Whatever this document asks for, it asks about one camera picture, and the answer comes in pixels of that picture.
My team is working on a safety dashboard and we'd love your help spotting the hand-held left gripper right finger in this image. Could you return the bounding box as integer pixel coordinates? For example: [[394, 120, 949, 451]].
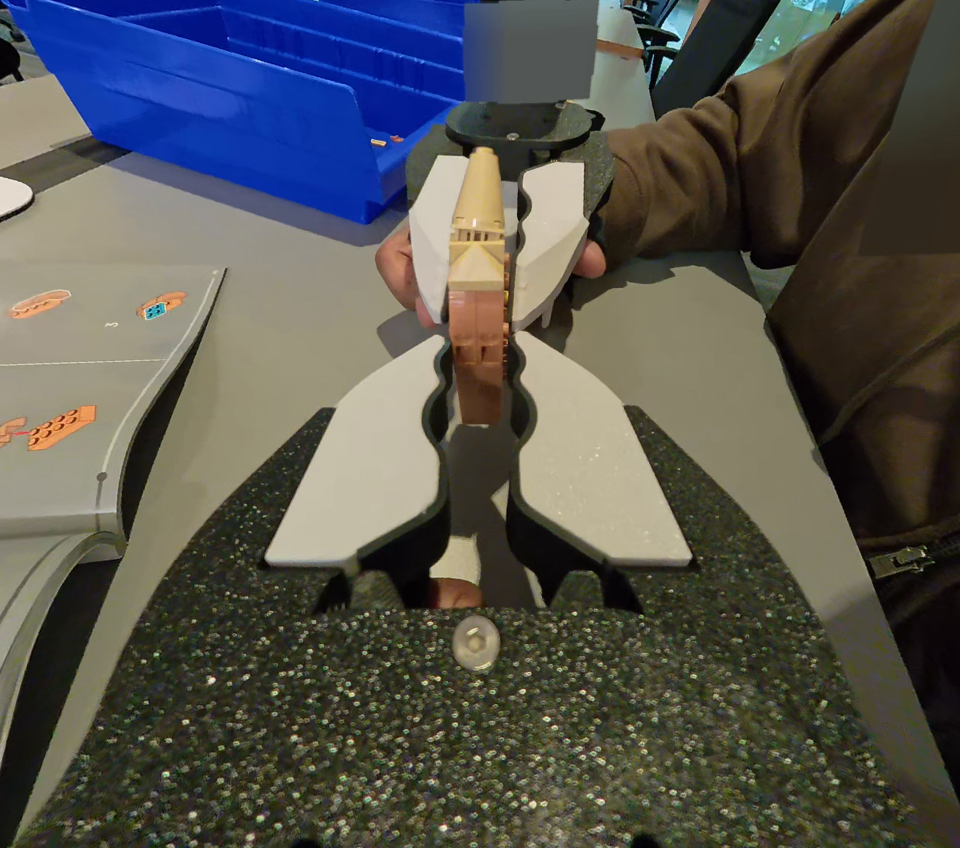
[[508, 330, 693, 572]]

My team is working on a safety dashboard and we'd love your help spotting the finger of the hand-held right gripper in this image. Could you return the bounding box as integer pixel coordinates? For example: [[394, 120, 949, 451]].
[[510, 159, 591, 333], [408, 156, 470, 332]]

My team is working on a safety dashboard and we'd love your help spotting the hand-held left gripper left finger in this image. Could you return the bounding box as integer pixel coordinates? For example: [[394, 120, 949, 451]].
[[264, 334, 453, 575]]

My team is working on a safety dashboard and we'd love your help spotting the brown toy brick assembly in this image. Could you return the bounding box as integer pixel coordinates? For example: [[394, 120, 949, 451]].
[[446, 240, 519, 426]]

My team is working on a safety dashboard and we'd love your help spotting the person's right forearm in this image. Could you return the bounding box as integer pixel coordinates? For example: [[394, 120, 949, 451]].
[[600, 75, 826, 272]]

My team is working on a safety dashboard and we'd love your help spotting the grey desk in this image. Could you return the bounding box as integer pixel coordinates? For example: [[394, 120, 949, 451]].
[[0, 0, 939, 848]]

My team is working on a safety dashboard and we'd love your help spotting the person's right hand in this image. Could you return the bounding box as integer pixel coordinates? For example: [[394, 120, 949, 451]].
[[375, 225, 609, 332]]

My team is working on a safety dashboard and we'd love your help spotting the black office chair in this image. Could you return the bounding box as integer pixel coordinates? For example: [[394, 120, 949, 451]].
[[622, 0, 785, 122]]

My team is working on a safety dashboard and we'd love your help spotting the grey instruction booklet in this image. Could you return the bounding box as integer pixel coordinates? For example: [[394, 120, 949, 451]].
[[0, 260, 228, 707]]

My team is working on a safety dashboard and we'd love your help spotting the person's brown jacket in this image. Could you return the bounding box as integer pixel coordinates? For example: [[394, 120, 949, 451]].
[[742, 0, 960, 827]]

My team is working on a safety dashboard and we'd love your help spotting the white monitor stand base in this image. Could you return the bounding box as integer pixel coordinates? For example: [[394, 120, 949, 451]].
[[0, 176, 35, 223]]

